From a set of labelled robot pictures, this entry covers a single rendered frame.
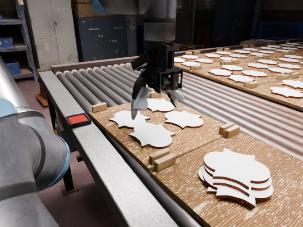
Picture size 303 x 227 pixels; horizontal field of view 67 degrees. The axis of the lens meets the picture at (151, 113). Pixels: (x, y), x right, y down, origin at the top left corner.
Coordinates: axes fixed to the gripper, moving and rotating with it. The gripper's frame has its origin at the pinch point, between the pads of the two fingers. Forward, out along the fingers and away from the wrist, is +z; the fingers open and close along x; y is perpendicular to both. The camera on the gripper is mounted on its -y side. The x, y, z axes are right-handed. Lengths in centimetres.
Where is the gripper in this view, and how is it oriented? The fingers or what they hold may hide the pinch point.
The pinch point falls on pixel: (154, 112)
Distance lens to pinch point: 65.9
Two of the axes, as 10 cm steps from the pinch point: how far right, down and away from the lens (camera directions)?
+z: 0.0, 9.1, 4.2
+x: 8.2, -2.4, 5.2
